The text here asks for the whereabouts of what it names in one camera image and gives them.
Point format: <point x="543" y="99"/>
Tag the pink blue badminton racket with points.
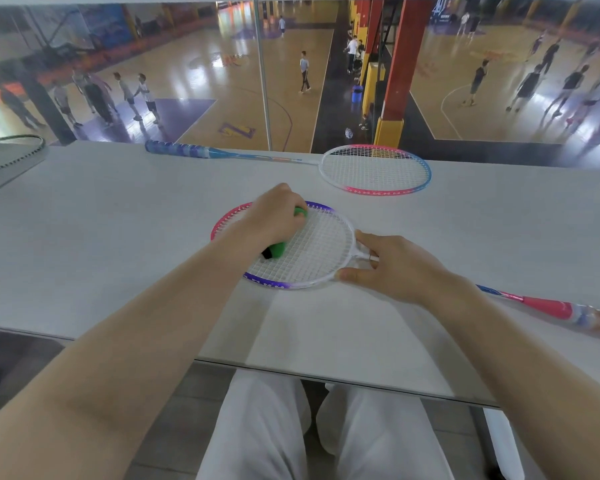
<point x="180" y="149"/>

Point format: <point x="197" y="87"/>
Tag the yellow padded post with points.
<point x="370" y="87"/>

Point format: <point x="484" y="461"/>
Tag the person's right hand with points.
<point x="410" y="274"/>

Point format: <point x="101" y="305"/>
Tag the blue bin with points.
<point x="357" y="93"/>

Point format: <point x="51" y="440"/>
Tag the green black cleaning cloth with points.
<point x="277" y="249"/>

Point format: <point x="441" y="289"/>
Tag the person's right forearm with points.
<point x="545" y="389"/>

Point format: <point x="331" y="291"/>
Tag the person's left hand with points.
<point x="272" y="219"/>

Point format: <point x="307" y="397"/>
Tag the metal window mullion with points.
<point x="262" y="74"/>

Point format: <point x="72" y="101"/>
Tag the green badminton racket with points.
<point x="10" y="153"/>

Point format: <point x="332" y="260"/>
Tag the group of distant people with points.
<point x="304" y="69"/>

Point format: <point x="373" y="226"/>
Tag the dark hoop post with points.
<point x="45" y="104"/>

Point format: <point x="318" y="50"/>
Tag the person's left forearm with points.
<point x="100" y="364"/>

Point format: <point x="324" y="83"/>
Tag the red pillar with yellow base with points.
<point x="402" y="64"/>

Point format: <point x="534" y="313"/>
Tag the purple pink badminton racket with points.
<point x="550" y="307"/>

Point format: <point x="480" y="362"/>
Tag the person's white trousers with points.
<point x="260" y="434"/>

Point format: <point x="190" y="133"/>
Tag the white table leg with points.
<point x="505" y="444"/>

